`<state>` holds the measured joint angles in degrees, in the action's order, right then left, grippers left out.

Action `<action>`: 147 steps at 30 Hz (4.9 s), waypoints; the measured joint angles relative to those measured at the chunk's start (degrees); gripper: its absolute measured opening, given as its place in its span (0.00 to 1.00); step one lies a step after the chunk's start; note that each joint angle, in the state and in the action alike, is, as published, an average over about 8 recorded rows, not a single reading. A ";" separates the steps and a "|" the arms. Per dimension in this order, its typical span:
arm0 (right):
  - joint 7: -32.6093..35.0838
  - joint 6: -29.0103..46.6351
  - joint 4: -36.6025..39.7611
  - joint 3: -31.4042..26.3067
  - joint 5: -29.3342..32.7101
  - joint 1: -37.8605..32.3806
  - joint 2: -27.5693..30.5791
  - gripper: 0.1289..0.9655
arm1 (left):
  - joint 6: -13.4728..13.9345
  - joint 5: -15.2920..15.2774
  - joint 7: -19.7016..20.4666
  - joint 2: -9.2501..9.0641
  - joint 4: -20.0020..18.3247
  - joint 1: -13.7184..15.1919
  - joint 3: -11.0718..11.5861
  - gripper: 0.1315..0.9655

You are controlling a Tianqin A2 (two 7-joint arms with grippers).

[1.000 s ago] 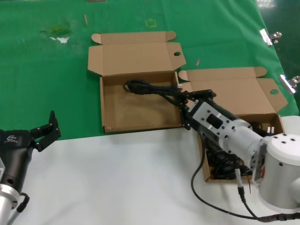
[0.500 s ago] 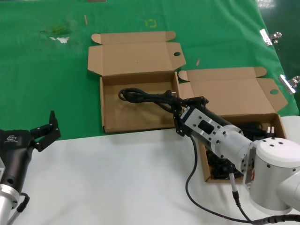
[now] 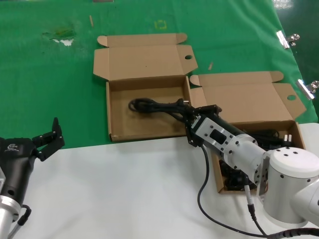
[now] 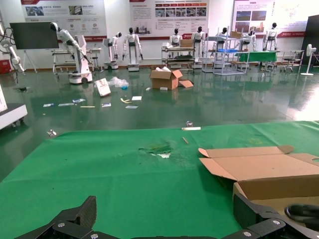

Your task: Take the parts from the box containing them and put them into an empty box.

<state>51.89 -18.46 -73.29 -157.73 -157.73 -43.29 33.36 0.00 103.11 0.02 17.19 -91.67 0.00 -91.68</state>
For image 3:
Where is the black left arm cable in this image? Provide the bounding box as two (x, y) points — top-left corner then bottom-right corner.
(6, 203), (32, 239)

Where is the green table cloth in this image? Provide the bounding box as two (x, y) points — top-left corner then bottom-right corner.
(0, 0), (318, 151)

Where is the black spiral cable sleeve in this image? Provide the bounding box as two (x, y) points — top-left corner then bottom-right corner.
(263, 227), (319, 239)

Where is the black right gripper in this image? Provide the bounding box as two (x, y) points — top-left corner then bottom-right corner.
(184, 104), (247, 148)

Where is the cardboard box holding cables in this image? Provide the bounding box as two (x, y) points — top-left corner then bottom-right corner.
(189, 71), (308, 195)

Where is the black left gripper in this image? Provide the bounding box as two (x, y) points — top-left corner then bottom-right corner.
(0, 117), (66, 203)

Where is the cardboard box with round hole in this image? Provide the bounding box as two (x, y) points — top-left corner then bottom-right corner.
(93, 33), (199, 143)

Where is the cable with silver plug connector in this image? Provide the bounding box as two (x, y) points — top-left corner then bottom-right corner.
(243, 175), (267, 237)

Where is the black power cable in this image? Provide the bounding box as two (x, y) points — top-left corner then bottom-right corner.
(128, 98), (198, 125)

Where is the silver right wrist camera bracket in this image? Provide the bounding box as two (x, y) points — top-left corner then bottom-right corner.
(192, 116), (234, 156)

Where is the pile of black power cables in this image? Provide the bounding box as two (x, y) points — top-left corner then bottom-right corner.
(219, 126), (294, 192)

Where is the silver binder clip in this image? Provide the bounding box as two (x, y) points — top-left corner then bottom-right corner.
(276, 31), (301, 49)
(296, 79), (319, 101)

